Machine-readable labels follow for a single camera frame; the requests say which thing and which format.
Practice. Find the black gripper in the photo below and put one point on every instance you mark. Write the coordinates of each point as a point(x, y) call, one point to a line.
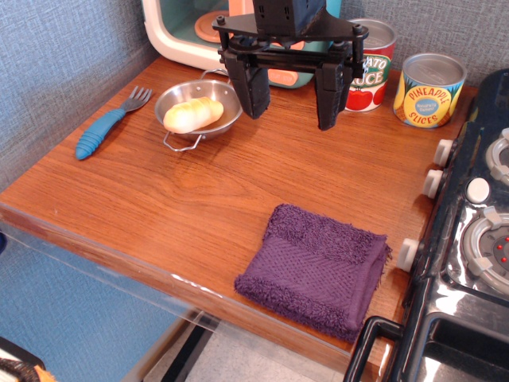
point(287, 23)

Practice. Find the blue handled metal fork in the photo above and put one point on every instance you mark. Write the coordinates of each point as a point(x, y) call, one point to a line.
point(93, 137)

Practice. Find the purple folded cloth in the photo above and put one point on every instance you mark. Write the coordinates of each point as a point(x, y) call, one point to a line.
point(316, 271)

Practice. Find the tomato sauce can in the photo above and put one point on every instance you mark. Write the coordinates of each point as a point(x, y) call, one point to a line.
point(368, 93)

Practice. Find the small steel pan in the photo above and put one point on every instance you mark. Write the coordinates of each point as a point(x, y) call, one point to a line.
point(221, 91)

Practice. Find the toy bread roll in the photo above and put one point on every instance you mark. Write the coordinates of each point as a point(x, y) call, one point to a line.
point(192, 115)

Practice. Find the toy microwave oven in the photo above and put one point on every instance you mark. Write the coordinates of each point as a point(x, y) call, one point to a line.
point(181, 30)

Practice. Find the pineapple slices can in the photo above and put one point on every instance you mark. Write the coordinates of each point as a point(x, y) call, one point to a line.
point(428, 89)

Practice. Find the white stove knob rear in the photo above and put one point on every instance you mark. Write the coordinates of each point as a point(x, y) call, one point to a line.
point(442, 152)

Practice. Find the white stove knob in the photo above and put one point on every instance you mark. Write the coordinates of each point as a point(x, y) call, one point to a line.
point(431, 183)
point(442, 152)
point(406, 254)

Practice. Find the white stove knob middle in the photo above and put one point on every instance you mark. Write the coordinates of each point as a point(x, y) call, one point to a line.
point(431, 183)

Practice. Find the white stove knob front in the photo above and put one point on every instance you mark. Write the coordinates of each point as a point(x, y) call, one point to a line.
point(406, 254)

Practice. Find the black toy stove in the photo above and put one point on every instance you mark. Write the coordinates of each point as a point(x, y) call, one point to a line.
point(455, 322)

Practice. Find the orange furry object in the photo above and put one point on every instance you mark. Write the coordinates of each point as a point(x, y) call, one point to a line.
point(26, 372)

